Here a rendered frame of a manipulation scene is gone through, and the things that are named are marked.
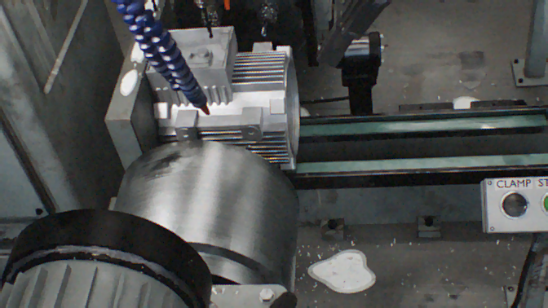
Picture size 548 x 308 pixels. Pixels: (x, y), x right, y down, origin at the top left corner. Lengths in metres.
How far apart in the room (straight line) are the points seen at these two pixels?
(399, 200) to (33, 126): 0.59
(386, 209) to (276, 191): 0.35
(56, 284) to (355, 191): 0.71
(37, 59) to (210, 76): 0.24
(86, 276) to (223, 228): 0.29
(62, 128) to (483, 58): 0.88
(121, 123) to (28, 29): 0.18
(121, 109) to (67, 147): 0.12
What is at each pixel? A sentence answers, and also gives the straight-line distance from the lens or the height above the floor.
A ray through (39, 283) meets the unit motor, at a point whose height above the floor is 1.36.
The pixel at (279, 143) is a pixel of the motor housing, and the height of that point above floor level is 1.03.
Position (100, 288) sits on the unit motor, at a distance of 0.61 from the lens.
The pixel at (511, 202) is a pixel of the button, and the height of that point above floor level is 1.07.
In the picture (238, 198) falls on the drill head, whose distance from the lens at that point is 0.91.
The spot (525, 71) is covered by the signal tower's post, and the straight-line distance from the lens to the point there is 1.57.
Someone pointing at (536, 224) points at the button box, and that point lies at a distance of 1.00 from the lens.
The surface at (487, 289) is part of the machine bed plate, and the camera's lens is 1.23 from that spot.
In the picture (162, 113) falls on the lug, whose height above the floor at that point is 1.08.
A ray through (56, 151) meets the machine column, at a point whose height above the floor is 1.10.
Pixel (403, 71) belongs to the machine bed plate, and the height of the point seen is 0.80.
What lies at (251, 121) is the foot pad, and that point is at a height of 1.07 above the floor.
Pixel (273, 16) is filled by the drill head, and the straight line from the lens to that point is 1.32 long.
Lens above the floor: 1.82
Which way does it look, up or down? 45 degrees down
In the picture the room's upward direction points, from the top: 11 degrees counter-clockwise
